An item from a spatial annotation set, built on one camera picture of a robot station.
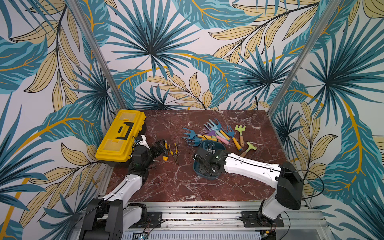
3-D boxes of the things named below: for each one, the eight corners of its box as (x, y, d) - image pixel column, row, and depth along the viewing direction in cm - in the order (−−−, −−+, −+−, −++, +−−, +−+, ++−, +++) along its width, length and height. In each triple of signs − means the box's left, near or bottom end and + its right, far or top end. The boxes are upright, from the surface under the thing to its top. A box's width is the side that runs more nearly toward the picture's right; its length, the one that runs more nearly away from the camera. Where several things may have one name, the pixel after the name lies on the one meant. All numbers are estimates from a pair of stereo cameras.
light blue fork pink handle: (224, 146, 102) (225, 145, 100) (203, 124, 114) (203, 122, 113) (231, 142, 104) (231, 140, 103) (209, 120, 116) (209, 118, 115)
